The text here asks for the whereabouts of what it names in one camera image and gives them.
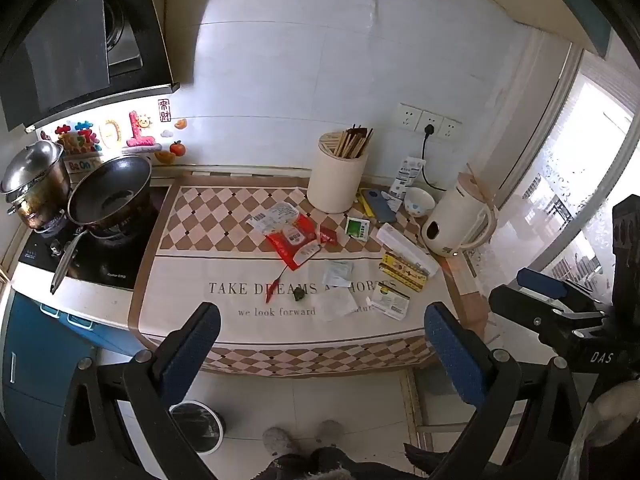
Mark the white wall socket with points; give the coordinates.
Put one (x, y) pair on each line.
(406, 116)
(451, 128)
(430, 122)

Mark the person's dark fuzzy trousers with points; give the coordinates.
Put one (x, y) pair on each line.
(330, 465)

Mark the red chili pepper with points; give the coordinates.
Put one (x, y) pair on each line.
(274, 287)

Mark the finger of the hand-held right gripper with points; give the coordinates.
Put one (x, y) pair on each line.
(530, 312)
(547, 285)

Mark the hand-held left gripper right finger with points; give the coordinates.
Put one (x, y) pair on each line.
(452, 355)

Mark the person's right forearm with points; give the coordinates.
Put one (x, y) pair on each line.
(617, 405)

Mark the checkered table mat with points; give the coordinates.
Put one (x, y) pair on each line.
(210, 240)

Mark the stainless steel pot lid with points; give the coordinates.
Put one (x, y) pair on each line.
(30, 162)

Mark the yellow plastic tool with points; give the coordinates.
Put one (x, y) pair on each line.
(366, 203)

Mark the green medicine sachet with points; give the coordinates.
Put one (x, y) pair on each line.
(357, 227)

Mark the white printed plastic packet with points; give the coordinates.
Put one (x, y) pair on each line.
(272, 216)

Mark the window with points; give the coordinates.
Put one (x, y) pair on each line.
(575, 160)

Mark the white printed carton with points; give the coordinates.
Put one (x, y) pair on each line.
(407, 175)

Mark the clear plastic wrapper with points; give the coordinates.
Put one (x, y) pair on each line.
(336, 305)

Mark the white dotted bowl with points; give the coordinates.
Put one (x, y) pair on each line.
(419, 202)

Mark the green pepper stem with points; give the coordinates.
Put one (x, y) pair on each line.
(299, 294)

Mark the yellow printed box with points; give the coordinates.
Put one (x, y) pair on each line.
(405, 271)

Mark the blue kitchen cabinet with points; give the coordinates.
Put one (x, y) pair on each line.
(35, 360)

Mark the grey blue phone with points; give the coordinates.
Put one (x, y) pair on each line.
(380, 205)

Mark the cream chopstick holder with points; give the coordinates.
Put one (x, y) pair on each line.
(335, 185)

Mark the white electric kettle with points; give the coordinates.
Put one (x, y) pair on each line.
(455, 220)

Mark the white trash can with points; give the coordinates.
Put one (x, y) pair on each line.
(200, 425)

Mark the black gas stove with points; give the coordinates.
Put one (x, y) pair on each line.
(110, 265)

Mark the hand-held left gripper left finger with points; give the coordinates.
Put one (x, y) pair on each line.
(192, 345)

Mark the black range hood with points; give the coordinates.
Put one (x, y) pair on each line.
(60, 45)

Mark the white packet with green label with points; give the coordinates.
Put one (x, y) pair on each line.
(391, 301)

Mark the grey fuzzy slipper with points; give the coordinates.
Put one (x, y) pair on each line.
(279, 441)
(330, 432)

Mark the red noodle packet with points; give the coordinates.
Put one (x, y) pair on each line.
(295, 245)

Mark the small white sachet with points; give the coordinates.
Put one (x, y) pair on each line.
(337, 273)

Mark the black wok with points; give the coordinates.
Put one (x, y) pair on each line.
(110, 195)

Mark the red sauce packet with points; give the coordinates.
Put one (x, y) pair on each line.
(328, 235)

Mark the bundle of wooden chopsticks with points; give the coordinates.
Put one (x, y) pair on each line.
(352, 141)

